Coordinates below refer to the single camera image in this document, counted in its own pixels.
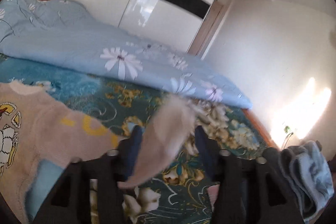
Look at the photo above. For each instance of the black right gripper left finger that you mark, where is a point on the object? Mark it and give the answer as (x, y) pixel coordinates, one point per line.
(69, 199)

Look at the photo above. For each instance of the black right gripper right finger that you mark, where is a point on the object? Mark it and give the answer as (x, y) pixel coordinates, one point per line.
(250, 191)

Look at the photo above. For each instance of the fuzzy beige cartoon sweater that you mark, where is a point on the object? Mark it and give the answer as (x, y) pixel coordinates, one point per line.
(35, 126)

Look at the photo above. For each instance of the grey blue folded clothes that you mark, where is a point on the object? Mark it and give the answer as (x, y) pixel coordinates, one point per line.
(306, 174)

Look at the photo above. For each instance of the teal floral bed blanket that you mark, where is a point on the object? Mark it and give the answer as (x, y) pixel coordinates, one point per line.
(177, 194)

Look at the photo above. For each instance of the light blue floral duvet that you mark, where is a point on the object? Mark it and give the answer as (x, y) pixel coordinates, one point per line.
(63, 33)

